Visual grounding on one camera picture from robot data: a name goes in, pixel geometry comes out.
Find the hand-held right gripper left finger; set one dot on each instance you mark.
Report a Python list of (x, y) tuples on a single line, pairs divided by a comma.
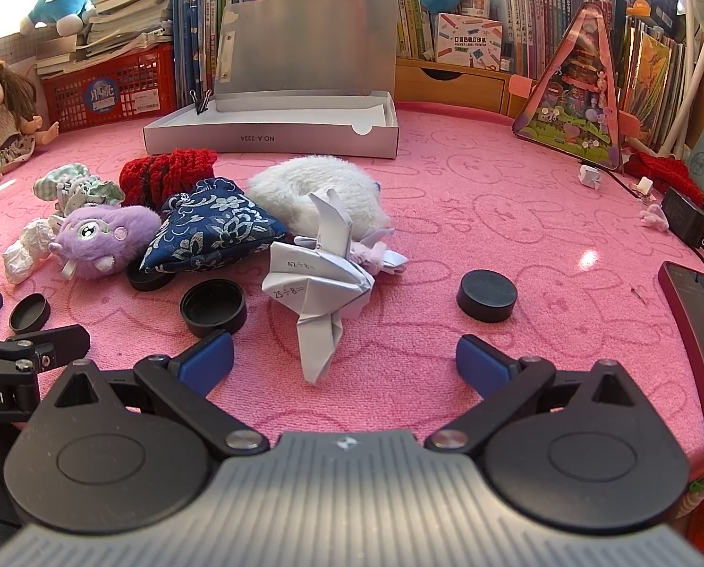
[(207, 359)]

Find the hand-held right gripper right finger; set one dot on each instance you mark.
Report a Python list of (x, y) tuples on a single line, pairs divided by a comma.
[(481, 361)]

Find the small black lid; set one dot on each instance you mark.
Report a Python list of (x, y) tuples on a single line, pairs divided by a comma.
[(30, 314)]

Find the black plastic cap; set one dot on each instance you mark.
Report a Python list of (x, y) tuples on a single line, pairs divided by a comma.
[(213, 313), (486, 295)]

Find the white paper ball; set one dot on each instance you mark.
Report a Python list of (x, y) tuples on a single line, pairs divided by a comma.
[(24, 254)]

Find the large paper origami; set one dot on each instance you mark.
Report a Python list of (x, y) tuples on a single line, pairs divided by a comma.
[(310, 298)]

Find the purple plush toy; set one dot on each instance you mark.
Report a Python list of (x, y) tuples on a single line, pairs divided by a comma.
[(110, 239)]

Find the blue floral fabric pouch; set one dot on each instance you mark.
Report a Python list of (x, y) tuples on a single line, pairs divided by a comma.
[(210, 230)]

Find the green checked fabric scrunchie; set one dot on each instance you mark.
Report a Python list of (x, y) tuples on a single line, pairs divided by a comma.
[(86, 189)]

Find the small pink fuzzy toy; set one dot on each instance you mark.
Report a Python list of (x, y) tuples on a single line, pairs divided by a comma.
[(366, 251)]

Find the small paper origami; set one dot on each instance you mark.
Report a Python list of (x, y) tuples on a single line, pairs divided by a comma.
[(328, 218)]

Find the red knitted cloth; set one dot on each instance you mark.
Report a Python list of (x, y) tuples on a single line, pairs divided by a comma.
[(667, 174), (169, 168)]

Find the grey file box with lid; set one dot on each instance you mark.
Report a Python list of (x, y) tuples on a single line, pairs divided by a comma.
[(269, 137)]

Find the black plastic lid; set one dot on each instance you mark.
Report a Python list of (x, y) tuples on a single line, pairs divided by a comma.
[(148, 280)]

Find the pink rabbit print table mat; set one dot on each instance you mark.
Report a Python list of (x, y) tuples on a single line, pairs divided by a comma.
[(505, 218)]

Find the small white paper cube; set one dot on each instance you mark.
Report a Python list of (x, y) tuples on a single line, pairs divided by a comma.
[(591, 177)]

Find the dark red phone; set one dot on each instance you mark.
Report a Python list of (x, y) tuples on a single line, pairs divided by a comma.
[(700, 319)]

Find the small pink white figure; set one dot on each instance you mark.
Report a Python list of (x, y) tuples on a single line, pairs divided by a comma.
[(653, 217)]

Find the small white block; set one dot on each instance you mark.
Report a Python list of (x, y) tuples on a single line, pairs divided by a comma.
[(644, 185)]

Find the black power adapter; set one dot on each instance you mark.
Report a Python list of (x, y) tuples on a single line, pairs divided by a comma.
[(685, 215)]

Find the black binder clip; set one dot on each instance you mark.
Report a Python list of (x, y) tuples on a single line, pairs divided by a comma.
[(201, 107)]

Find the grey gridded board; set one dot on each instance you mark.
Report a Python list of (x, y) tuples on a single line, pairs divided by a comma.
[(15, 50)]

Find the red plastic crate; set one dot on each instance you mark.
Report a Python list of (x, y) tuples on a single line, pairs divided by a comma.
[(121, 85)]

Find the wooden drawer organizer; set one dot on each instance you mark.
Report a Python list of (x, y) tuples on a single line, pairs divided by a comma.
[(446, 91)]

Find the pink triangular toy house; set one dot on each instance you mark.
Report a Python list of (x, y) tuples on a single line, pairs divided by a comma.
[(570, 100)]

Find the blue and white plush toy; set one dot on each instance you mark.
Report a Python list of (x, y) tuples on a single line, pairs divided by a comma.
[(56, 6)]

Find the stack of worn books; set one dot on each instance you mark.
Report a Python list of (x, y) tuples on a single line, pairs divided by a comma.
[(127, 18)]

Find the row of blue workbooks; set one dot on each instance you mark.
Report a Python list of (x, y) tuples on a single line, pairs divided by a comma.
[(198, 41)]

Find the white label printer box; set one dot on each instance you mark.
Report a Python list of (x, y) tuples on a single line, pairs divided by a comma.
[(467, 38)]

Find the row of thin picture books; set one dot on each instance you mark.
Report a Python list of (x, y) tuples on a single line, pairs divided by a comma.
[(653, 82)]

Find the row of shelf books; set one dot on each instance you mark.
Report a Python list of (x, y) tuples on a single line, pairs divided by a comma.
[(523, 29)]

